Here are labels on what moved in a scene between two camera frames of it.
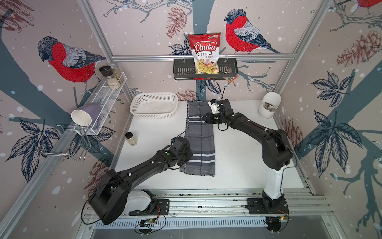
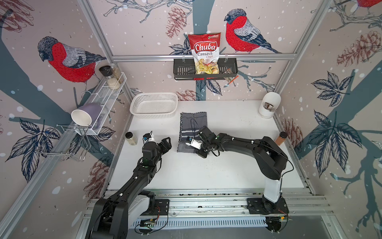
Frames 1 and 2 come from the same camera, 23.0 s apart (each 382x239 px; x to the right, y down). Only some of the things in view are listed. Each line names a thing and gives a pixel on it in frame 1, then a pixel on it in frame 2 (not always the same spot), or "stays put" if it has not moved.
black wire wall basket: [184, 69] stays put
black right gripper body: [216, 118] -> [203, 149]
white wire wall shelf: [105, 94] stays put
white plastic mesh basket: [154, 105] stays put
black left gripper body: [184, 158] -> [160, 150]
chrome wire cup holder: [70, 142] stays put
